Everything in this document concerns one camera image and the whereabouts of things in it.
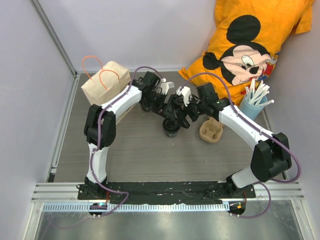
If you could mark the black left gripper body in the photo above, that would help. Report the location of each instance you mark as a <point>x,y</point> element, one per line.
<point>159,105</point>

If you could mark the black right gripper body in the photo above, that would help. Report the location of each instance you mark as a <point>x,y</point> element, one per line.
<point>193,110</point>

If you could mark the translucent single black cup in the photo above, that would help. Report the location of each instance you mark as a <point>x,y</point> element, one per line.
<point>170,134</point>

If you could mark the black coffee cup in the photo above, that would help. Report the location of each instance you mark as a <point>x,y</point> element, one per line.
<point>145,107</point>

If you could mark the printed paper takeout bag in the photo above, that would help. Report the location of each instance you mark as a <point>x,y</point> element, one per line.
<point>109,81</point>

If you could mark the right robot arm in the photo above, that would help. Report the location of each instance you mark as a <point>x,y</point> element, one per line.
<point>269,158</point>

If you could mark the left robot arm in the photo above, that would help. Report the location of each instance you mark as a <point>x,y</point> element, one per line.
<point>100,128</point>

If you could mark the blue straw holder cup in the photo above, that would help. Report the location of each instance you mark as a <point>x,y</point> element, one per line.
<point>251,111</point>

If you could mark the white wrapped straws bundle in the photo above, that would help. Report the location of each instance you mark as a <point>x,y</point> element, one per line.
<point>256,92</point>

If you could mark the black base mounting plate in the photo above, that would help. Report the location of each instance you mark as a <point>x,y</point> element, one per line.
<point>163,192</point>

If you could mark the orange Mickey Mouse pillow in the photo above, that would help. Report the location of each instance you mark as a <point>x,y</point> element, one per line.
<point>247,42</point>

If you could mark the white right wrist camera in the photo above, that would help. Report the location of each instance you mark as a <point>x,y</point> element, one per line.
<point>185,92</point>

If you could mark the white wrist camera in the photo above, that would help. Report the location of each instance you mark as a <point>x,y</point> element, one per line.
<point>165,86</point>
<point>185,92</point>

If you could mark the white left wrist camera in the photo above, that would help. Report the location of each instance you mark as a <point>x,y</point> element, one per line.
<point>165,86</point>

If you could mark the white slotted cable duct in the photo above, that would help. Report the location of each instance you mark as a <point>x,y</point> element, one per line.
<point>95,207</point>

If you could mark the aluminium corner frame post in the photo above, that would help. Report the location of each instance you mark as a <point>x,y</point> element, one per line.
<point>52,34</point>

